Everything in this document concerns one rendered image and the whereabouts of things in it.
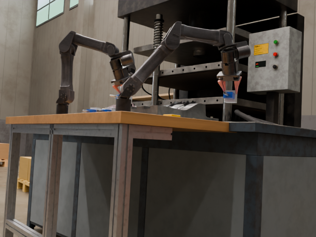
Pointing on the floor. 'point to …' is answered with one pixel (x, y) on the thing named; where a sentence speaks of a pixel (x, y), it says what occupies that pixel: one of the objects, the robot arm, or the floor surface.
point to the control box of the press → (274, 66)
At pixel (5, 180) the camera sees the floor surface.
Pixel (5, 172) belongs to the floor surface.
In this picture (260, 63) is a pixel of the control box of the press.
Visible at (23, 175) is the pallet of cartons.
